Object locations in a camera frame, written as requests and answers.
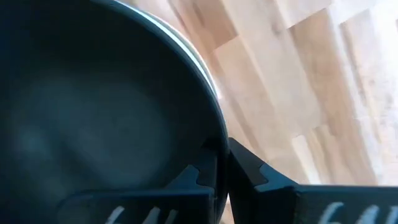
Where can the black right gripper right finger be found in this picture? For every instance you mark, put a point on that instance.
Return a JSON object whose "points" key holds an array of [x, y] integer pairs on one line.
{"points": [[280, 205]]}

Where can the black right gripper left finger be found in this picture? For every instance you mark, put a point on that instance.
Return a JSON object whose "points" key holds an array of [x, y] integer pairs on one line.
{"points": [[174, 205]]}

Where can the black bowl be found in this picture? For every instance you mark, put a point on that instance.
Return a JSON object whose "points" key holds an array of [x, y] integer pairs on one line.
{"points": [[93, 93]]}

